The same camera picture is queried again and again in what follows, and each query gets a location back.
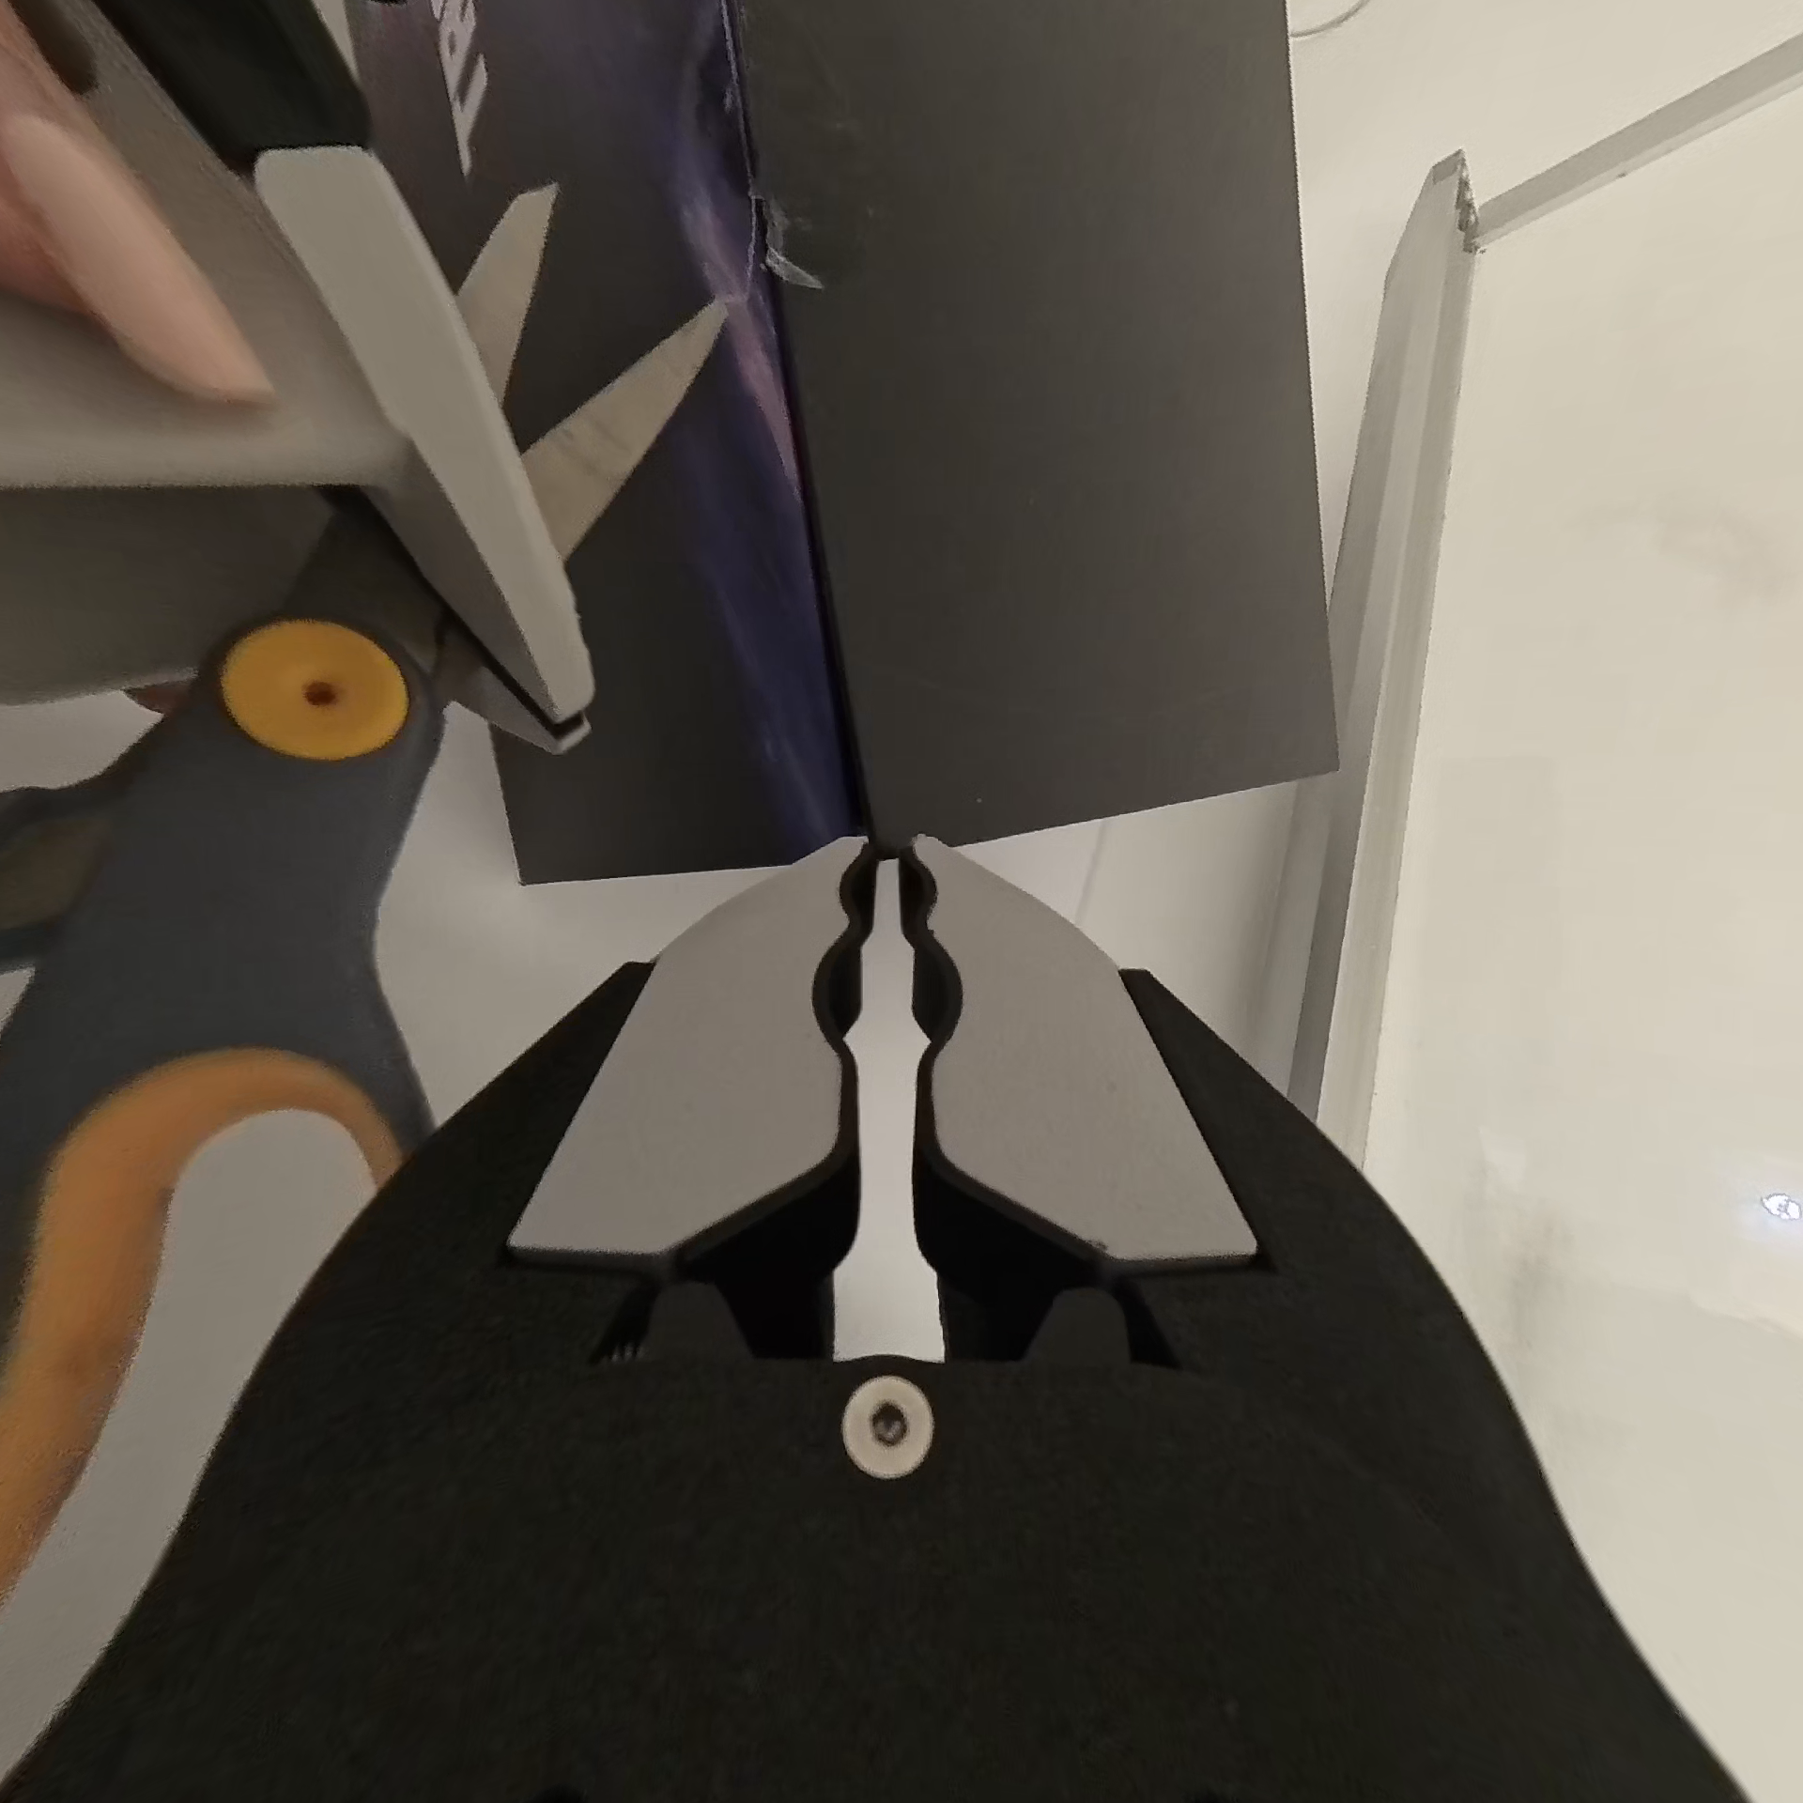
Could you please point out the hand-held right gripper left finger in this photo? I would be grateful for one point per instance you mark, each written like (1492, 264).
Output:
(689, 1084)

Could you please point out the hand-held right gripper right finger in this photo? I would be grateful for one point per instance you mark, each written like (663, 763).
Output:
(1084, 1099)

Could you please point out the black box with purple print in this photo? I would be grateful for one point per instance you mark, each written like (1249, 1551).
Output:
(1056, 492)

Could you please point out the aluminium frame post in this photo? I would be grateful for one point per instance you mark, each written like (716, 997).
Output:
(1388, 635)

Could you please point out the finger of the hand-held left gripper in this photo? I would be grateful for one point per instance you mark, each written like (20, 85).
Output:
(553, 735)
(464, 465)

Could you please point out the grey and orange scissors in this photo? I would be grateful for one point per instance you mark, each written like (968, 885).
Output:
(141, 916)

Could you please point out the person's left hand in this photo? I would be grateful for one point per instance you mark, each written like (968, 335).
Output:
(100, 240)

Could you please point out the aluminium frame rail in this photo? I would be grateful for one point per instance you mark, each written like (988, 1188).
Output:
(1634, 133)

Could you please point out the glossy white panel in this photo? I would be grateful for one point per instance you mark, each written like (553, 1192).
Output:
(1620, 847)

